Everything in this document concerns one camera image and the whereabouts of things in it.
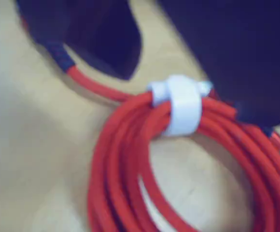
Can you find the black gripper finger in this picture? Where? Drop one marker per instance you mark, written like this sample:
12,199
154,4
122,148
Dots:
246,60
94,31

